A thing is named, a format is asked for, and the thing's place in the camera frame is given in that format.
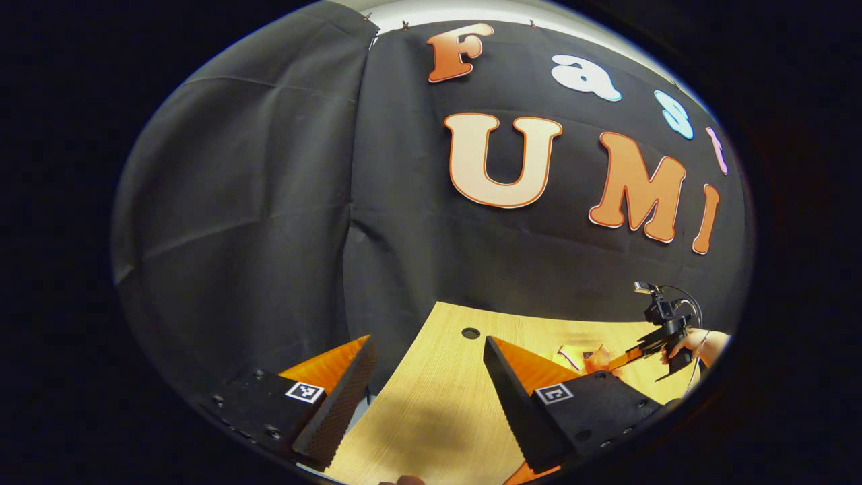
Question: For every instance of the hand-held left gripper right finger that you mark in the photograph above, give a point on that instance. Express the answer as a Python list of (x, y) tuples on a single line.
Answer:
[(515, 411)]

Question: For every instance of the black backdrop cloth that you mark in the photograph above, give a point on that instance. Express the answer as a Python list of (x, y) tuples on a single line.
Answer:
[(269, 202)]

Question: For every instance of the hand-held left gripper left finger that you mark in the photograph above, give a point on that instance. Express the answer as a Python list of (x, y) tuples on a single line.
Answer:
[(343, 404)]

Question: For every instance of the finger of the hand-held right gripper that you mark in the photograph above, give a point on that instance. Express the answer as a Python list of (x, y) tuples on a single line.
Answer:
[(636, 353)]

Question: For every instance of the orange T-shirt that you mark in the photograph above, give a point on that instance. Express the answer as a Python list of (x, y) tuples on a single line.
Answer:
[(582, 359)]

